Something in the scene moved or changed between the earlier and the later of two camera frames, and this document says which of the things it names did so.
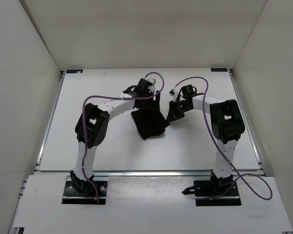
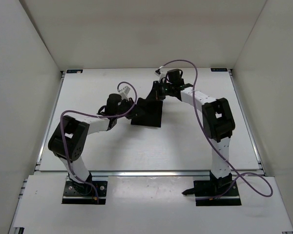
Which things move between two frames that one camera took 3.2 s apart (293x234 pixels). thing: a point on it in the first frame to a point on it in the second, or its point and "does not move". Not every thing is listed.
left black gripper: x=150 y=106 to x=135 y=112
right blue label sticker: x=219 y=69 does not move
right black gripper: x=172 y=114 to x=155 y=94
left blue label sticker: x=74 y=71 does not move
